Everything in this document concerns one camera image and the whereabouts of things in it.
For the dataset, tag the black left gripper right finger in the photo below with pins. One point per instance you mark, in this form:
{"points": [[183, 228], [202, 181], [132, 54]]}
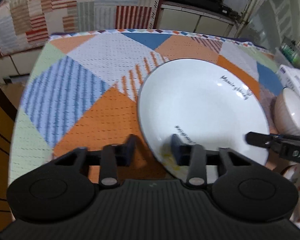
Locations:
{"points": [[192, 156]]}

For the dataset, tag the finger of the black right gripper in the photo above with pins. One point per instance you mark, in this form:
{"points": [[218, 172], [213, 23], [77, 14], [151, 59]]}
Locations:
{"points": [[267, 141]]}

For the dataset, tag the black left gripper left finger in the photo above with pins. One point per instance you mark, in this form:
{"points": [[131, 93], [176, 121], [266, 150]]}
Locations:
{"points": [[113, 156]]}

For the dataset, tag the white ribbed bowl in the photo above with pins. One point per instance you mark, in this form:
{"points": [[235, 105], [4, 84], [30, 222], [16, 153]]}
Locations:
{"points": [[287, 112]]}

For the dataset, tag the white plate with lettering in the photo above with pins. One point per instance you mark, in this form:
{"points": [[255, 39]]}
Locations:
{"points": [[202, 103]]}

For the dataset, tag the white tissue pack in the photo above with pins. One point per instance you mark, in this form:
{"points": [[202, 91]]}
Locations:
{"points": [[289, 77]]}

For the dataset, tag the colourful patchwork tablecloth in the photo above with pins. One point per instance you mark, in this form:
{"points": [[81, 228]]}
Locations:
{"points": [[84, 86]]}

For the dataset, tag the green plastic basket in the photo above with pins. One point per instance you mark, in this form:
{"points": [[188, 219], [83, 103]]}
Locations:
{"points": [[290, 52]]}

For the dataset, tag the yellow wooden chair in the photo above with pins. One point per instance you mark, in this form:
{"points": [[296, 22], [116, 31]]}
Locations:
{"points": [[0, 142]]}

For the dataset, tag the striped patchwork counter cloth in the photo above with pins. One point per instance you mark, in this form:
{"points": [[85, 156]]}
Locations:
{"points": [[27, 24]]}

